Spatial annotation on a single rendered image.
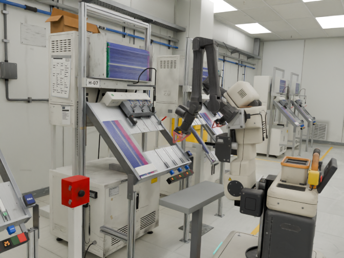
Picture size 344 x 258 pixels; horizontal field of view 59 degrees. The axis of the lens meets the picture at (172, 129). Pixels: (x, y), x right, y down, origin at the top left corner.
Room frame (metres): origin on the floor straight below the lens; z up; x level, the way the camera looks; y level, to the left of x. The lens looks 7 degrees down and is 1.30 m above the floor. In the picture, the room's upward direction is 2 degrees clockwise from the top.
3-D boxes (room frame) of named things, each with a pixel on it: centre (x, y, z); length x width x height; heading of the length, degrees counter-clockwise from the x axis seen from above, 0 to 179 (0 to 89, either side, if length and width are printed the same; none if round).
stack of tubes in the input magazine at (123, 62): (2.57, 0.41, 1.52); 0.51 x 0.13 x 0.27; 147
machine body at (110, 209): (2.58, 0.55, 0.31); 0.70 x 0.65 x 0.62; 147
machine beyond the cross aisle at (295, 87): (7.97, -3.01, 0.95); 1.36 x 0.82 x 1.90; 57
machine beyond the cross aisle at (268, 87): (6.77, -2.19, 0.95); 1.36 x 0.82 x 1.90; 57
